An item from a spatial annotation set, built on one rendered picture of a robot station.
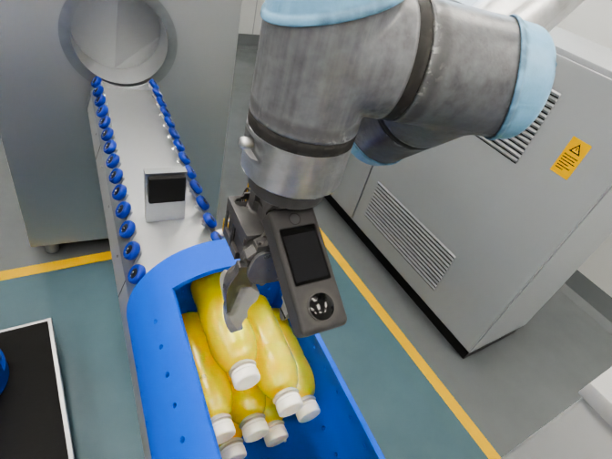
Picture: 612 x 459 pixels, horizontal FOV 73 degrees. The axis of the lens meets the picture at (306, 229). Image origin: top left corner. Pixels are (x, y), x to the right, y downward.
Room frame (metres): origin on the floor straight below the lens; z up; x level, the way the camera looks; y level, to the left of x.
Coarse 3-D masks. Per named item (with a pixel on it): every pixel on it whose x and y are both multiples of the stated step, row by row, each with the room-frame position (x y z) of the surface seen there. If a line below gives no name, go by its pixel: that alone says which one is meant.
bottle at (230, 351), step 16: (192, 288) 0.43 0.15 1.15; (208, 288) 0.42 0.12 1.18; (208, 304) 0.39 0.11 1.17; (208, 320) 0.37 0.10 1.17; (208, 336) 0.35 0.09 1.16; (224, 336) 0.34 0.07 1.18; (240, 336) 0.35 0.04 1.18; (224, 352) 0.32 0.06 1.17; (240, 352) 0.33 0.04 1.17; (256, 352) 0.35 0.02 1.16; (224, 368) 0.31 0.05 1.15
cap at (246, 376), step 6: (240, 366) 0.31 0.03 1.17; (246, 366) 0.31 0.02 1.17; (252, 366) 0.32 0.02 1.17; (234, 372) 0.30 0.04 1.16; (240, 372) 0.30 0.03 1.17; (246, 372) 0.30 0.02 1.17; (252, 372) 0.31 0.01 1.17; (258, 372) 0.31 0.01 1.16; (234, 378) 0.30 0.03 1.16; (240, 378) 0.30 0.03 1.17; (246, 378) 0.30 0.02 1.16; (252, 378) 0.31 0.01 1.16; (258, 378) 0.31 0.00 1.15; (234, 384) 0.29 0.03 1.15; (240, 384) 0.30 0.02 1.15; (246, 384) 0.30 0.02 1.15; (252, 384) 0.31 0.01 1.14; (240, 390) 0.30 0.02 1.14
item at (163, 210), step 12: (144, 168) 0.79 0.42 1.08; (156, 168) 0.80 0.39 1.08; (168, 168) 0.82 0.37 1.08; (180, 168) 0.83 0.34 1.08; (144, 180) 0.78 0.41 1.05; (156, 180) 0.77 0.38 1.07; (168, 180) 0.79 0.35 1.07; (180, 180) 0.81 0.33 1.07; (144, 192) 0.79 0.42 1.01; (156, 192) 0.77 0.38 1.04; (168, 192) 0.79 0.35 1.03; (180, 192) 0.81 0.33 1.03; (156, 204) 0.79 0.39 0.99; (168, 204) 0.81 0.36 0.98; (180, 204) 0.82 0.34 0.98; (156, 216) 0.79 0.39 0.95; (168, 216) 0.81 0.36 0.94; (180, 216) 0.82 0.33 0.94
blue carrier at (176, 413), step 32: (192, 256) 0.43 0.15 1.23; (224, 256) 0.44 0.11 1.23; (160, 288) 0.38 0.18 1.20; (128, 320) 0.37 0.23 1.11; (160, 320) 0.33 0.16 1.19; (288, 320) 0.50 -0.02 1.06; (160, 352) 0.29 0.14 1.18; (320, 352) 0.41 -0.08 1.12; (160, 384) 0.26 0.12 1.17; (192, 384) 0.25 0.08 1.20; (320, 384) 0.38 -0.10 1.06; (160, 416) 0.22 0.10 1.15; (192, 416) 0.22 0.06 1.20; (288, 416) 0.35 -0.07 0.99; (320, 416) 0.35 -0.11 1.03; (352, 416) 0.32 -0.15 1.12; (160, 448) 0.19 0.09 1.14; (192, 448) 0.19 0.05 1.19; (256, 448) 0.30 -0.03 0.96; (288, 448) 0.31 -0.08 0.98; (320, 448) 0.31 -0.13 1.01; (352, 448) 0.30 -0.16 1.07
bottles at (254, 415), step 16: (288, 336) 0.44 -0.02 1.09; (304, 368) 0.39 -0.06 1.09; (256, 384) 0.34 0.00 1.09; (304, 384) 0.36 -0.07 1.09; (240, 400) 0.31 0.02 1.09; (256, 400) 0.31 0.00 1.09; (304, 400) 0.34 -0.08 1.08; (240, 416) 0.29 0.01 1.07; (256, 416) 0.29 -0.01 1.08; (272, 416) 0.33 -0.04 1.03; (304, 416) 0.32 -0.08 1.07; (240, 432) 0.30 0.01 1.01; (256, 432) 0.27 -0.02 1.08; (272, 432) 0.31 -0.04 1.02; (224, 448) 0.27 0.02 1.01; (240, 448) 0.27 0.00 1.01
